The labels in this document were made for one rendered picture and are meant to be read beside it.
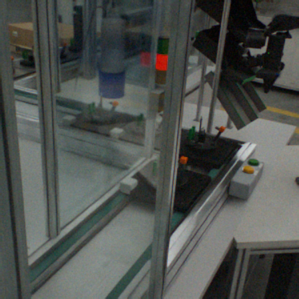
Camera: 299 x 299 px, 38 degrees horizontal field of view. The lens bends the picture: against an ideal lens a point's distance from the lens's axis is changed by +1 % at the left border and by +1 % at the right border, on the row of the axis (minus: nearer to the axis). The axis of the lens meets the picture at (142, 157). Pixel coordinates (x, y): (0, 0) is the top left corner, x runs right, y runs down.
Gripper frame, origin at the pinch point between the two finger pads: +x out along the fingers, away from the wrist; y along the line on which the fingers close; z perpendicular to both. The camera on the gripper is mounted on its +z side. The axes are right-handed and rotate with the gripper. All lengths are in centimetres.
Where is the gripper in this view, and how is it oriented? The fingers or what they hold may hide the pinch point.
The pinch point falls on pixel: (267, 83)
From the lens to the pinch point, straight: 165.5
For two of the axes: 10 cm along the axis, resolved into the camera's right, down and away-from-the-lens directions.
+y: -4.7, 3.8, -8.0
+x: -0.5, 8.9, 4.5
